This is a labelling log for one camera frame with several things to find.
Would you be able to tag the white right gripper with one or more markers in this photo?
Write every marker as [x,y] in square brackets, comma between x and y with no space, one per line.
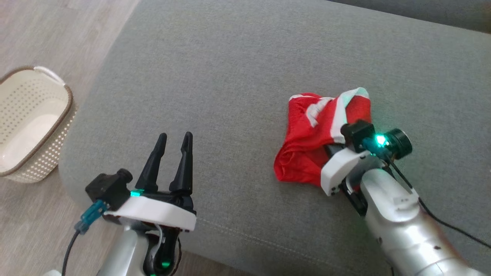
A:
[341,168]

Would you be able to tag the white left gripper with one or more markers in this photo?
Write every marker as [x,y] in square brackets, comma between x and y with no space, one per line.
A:
[157,212]

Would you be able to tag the red mesh shorts white stripe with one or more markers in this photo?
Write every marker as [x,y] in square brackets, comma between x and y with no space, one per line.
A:
[303,153]

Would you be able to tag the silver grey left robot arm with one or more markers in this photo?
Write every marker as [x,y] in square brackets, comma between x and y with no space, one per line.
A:
[122,253]

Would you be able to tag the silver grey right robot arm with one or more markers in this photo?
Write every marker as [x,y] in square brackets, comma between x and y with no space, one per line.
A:
[399,222]

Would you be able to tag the grey fabric sofa seat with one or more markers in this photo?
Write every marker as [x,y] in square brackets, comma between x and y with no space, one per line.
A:
[238,96]

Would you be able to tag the beige perforated laundry basket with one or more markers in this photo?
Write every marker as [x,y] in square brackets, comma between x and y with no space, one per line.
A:
[30,122]

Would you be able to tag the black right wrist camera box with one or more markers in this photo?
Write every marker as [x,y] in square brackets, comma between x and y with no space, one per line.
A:
[356,134]

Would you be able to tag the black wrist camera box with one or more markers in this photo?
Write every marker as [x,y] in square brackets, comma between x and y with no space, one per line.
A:
[109,188]
[356,134]

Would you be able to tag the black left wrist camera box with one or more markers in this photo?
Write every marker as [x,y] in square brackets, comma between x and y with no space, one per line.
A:
[109,188]

